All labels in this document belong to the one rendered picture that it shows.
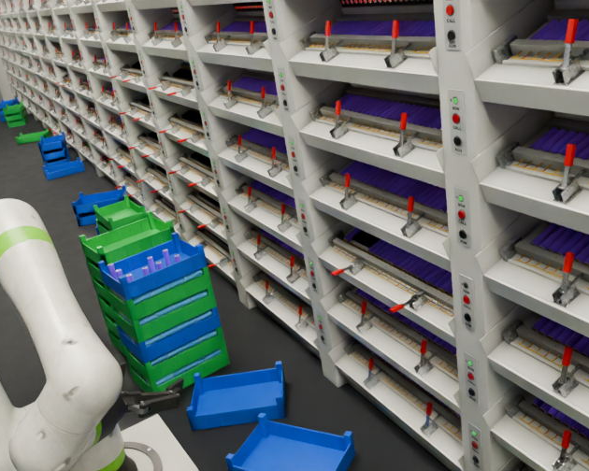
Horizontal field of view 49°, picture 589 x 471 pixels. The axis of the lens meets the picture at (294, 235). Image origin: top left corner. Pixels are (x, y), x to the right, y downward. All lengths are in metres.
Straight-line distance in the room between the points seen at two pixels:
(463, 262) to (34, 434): 0.85
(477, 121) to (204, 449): 1.30
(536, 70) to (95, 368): 0.84
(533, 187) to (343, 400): 1.15
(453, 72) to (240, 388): 1.40
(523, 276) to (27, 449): 0.91
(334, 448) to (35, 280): 1.08
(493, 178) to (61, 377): 0.82
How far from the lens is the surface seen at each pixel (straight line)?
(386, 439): 1.98
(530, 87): 1.12
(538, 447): 1.51
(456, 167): 1.30
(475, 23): 1.20
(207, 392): 2.30
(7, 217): 1.32
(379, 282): 1.73
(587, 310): 1.21
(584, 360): 1.35
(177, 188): 3.22
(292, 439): 2.02
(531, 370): 1.39
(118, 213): 3.76
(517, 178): 1.24
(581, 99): 1.07
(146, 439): 1.64
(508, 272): 1.33
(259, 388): 2.25
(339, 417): 2.07
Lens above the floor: 1.30
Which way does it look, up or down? 23 degrees down
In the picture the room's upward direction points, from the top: 9 degrees counter-clockwise
